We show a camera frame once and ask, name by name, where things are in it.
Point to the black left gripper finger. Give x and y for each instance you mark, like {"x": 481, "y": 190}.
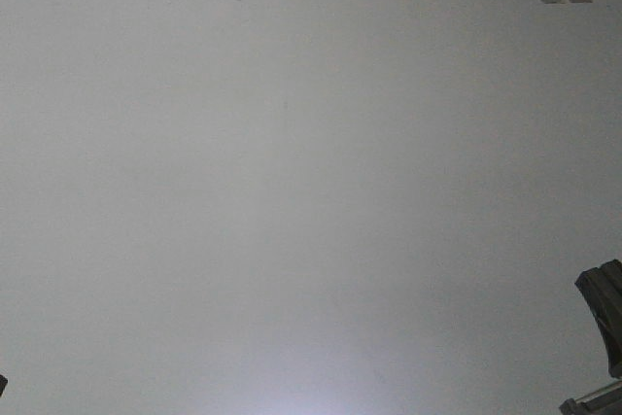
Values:
{"x": 3, "y": 384}

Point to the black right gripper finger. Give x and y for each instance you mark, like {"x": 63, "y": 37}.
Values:
{"x": 601, "y": 289}

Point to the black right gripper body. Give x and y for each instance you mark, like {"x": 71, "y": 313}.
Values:
{"x": 604, "y": 401}

